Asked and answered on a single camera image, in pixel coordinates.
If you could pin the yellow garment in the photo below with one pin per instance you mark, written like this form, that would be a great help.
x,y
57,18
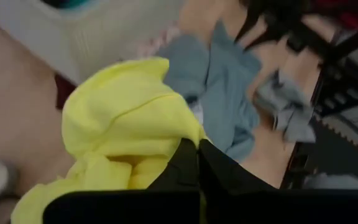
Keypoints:
x,y
120,118

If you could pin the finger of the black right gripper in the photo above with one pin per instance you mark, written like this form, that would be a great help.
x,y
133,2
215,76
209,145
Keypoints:
x,y
249,25
261,35

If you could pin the light blue terry garment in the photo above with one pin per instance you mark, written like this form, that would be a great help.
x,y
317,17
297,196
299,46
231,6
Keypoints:
x,y
225,93

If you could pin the light grey fleece garment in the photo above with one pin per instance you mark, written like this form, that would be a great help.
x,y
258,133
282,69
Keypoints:
x,y
287,109

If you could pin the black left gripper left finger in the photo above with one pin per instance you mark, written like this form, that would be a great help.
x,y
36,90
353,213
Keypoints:
x,y
182,174

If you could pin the red object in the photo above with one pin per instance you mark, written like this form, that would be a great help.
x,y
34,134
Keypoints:
x,y
343,12

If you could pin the maroon garment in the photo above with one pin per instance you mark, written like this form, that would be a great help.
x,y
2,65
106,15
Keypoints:
x,y
62,93

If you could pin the white perforated laundry basket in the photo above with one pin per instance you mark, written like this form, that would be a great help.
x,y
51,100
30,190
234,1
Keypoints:
x,y
104,37

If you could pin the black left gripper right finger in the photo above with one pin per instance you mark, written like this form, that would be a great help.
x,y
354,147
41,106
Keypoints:
x,y
219,174

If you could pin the pale pink garment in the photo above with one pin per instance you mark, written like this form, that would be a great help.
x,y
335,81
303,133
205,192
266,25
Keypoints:
x,y
160,40

